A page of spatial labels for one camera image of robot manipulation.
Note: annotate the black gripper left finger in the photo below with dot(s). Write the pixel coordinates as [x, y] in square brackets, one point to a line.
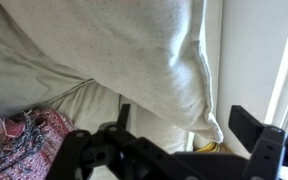
[117, 156]

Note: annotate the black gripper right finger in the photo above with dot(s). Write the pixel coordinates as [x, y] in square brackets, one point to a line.
[267, 150]

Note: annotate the red patterned fringed blanket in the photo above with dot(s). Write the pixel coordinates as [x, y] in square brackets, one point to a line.
[24, 146]

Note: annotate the beige flanged throw pillow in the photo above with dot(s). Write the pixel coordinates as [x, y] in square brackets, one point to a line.
[134, 50]

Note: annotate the beige fabric couch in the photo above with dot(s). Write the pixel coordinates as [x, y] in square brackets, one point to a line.
[14, 73]

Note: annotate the white framed window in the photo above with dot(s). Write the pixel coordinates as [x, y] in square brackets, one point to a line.
[287, 76]

